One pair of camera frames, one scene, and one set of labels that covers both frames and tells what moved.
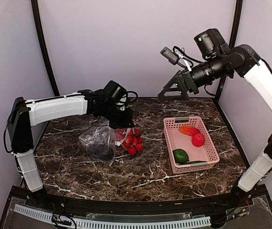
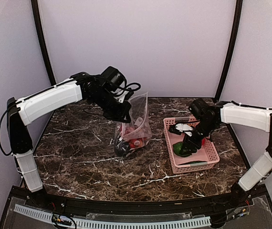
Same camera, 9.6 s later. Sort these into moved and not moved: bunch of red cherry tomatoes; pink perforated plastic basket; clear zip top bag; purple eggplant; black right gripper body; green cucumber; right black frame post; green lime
Moved: clear zip top bag; black right gripper body; purple eggplant; bunch of red cherry tomatoes; green lime
Not moved: pink perforated plastic basket; green cucumber; right black frame post
